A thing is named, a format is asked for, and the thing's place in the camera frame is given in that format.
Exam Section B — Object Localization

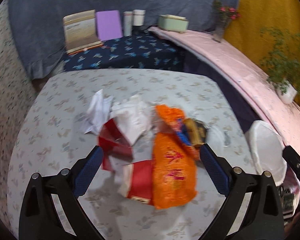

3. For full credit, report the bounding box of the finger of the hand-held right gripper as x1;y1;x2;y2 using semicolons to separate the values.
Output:
282;145;300;188

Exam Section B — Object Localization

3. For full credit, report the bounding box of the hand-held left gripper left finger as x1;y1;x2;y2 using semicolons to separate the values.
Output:
19;145;105;240

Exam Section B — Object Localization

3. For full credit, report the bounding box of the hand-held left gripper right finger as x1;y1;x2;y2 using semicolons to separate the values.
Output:
199;144;285;240

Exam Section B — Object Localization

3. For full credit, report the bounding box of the bin with white liner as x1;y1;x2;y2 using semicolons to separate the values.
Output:
245;120;288;187

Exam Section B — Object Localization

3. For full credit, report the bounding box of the clear plastic wrapper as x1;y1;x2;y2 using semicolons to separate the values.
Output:
207;126;233;151

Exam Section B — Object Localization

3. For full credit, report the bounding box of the brown snack wrapper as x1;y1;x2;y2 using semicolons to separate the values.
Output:
184;119;210;147

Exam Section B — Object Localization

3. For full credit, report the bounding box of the orange snack bag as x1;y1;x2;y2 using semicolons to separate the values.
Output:
152;104;198;210

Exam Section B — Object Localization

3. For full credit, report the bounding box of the red and white paper carton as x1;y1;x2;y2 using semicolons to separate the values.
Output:
98;119;156;204

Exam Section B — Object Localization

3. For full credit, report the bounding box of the white paper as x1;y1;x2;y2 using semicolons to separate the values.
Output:
80;89;115;135

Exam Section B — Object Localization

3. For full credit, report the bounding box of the green plant in white pot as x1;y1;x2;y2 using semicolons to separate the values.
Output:
259;26;300;105

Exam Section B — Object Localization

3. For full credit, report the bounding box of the navy plain cloth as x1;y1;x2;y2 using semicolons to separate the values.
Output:
182;52;263;133

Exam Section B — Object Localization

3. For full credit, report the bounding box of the light floral tablecloth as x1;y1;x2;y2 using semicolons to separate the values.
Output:
7;69;263;240

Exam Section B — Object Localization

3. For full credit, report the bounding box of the pink printed cloth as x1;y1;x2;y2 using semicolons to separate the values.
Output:
149;26;300;160

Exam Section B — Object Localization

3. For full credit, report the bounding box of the speckled white cloth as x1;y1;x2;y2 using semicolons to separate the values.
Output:
0;0;49;233

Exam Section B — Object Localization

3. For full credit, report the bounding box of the dark blue printed cloth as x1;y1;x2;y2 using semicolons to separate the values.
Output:
62;34;188;73

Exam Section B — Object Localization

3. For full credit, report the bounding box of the glass vase with pink flowers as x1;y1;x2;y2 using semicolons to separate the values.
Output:
211;0;241;43

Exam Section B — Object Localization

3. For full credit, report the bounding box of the purple card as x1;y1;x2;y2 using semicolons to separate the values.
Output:
95;10;123;42

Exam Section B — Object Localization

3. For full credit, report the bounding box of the pale green box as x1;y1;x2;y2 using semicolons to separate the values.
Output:
157;14;190;32

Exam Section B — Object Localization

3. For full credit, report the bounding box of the tall white bottle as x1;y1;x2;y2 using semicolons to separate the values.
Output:
123;11;134;37

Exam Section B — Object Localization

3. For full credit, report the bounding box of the yellow backdrop cloth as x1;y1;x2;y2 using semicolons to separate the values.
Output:
224;0;300;110

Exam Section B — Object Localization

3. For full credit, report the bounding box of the white jar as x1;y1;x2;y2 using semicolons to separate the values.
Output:
132;9;146;28

